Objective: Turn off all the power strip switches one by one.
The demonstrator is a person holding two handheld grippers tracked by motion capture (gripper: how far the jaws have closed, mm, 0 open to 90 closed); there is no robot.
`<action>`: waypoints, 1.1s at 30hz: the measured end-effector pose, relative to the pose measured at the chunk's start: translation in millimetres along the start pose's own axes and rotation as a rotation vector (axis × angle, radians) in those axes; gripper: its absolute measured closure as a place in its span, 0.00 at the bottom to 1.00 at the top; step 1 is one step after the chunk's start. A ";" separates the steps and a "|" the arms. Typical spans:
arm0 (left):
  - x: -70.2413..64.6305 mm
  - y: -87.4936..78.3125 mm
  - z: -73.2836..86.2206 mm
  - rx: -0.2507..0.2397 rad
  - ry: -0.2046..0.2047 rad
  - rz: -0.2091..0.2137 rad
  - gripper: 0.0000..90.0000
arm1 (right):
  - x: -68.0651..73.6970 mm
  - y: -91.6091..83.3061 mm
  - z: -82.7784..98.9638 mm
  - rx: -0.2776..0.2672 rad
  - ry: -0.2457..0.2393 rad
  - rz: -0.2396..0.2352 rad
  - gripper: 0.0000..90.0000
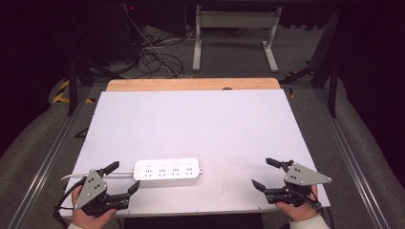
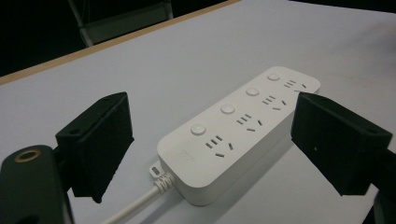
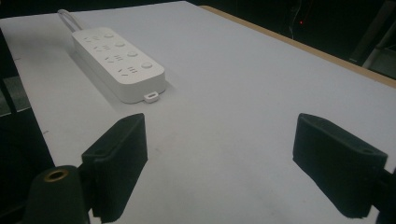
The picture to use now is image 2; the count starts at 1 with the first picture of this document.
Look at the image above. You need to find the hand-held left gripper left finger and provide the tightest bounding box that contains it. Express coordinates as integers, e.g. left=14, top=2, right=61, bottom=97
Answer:
left=54, top=91, right=135, bottom=204

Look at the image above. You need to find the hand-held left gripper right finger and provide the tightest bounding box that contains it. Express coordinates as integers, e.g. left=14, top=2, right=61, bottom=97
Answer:
left=290, top=91, right=393, bottom=197

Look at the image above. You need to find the white power strip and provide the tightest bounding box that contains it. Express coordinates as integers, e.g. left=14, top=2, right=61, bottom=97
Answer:
left=148, top=65, right=321, bottom=207

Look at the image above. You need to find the grey metal stand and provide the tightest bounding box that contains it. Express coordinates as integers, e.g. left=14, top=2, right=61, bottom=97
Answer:
left=67, top=0, right=174, bottom=48

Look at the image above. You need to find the white power strip cable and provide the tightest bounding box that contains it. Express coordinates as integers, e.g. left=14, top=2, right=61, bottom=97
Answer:
left=100, top=173, right=176, bottom=224

